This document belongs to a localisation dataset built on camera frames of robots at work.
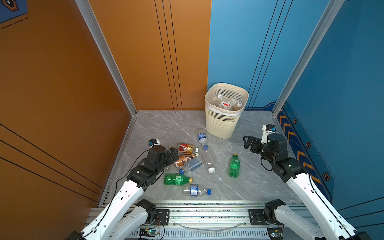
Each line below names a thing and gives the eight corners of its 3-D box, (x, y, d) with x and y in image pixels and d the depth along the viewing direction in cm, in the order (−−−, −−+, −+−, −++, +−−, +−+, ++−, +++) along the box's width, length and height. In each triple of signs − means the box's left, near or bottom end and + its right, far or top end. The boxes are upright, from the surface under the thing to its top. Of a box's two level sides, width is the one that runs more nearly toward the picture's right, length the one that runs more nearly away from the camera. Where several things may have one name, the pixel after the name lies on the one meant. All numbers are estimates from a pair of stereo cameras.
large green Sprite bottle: (164, 186, 85) (163, 183, 81) (166, 176, 88) (164, 173, 84) (193, 186, 84) (192, 183, 81) (193, 176, 88) (193, 173, 84)
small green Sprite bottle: (228, 177, 88) (229, 174, 84) (229, 155, 98) (231, 150, 94) (238, 179, 88) (240, 175, 83) (238, 156, 97) (240, 152, 93)
